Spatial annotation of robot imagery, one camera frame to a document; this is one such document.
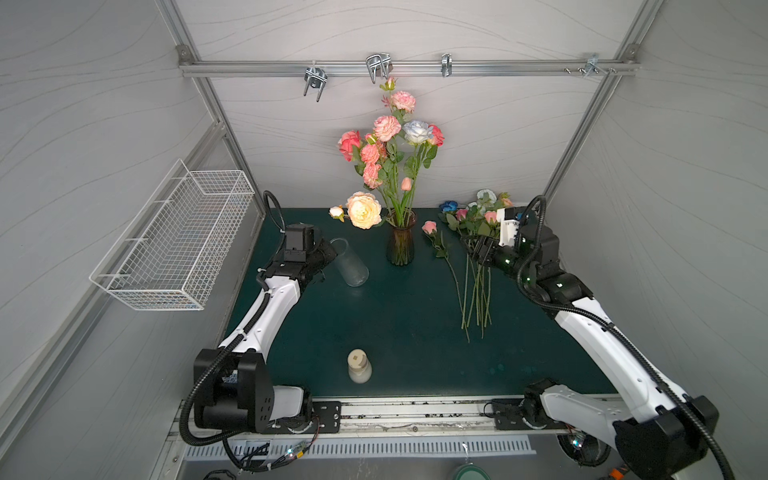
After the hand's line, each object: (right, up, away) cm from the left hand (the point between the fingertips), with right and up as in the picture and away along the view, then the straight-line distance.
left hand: (338, 242), depth 86 cm
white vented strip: (+21, -49, -16) cm, 56 cm away
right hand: (+37, +3, -12) cm, 39 cm away
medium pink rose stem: (+30, +5, +25) cm, 39 cm away
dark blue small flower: (+38, +14, +30) cm, 51 cm away
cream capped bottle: (+8, -30, -14) cm, 34 cm away
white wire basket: (-36, -1, -17) cm, 40 cm away
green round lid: (+31, -45, -27) cm, 62 cm away
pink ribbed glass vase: (+18, -2, +11) cm, 22 cm away
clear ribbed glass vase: (+3, -10, +11) cm, 15 cm away
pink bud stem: (+20, +17, +2) cm, 26 cm away
